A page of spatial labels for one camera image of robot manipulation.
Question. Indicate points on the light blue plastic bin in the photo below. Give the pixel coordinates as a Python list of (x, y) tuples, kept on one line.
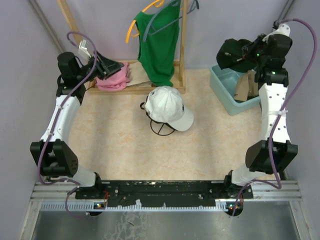
[(223, 83)]

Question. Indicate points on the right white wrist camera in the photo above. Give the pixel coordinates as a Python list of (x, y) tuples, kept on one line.
[(283, 29)]

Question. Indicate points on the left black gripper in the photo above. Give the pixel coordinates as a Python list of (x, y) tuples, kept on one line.
[(111, 66)]

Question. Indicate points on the green tank top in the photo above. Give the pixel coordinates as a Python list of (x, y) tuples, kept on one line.
[(158, 52)]

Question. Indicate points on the yellow clothes hanger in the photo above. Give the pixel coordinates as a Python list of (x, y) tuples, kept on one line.
[(156, 4)]

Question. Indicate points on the khaki cap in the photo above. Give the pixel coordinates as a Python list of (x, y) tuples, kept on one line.
[(246, 87)]

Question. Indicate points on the aluminium rail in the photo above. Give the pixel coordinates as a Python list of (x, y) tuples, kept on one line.
[(61, 196)]

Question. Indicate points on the black cap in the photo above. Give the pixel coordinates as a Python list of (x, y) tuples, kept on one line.
[(230, 56)]

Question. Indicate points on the wooden clothes rack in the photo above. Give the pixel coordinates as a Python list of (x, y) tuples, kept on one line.
[(178, 79)]

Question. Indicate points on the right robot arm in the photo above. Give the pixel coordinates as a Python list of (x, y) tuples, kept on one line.
[(273, 153)]

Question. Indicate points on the black wire hat stand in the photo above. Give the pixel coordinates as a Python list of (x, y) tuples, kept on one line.
[(162, 125)]

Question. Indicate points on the white cap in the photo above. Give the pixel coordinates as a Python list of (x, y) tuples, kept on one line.
[(165, 105)]

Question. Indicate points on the pink folded cloth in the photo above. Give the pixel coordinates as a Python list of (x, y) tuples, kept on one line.
[(116, 82)]

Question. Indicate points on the beige folded cloth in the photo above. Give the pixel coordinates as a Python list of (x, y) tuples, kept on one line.
[(137, 76)]

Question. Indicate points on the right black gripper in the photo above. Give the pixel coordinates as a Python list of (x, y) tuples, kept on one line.
[(249, 48)]

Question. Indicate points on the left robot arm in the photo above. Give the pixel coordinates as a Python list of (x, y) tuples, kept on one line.
[(52, 154)]

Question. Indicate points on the grey-blue clothes hanger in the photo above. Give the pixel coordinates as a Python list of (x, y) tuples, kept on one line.
[(157, 22)]

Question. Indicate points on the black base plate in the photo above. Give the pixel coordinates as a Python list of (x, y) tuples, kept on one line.
[(181, 193)]

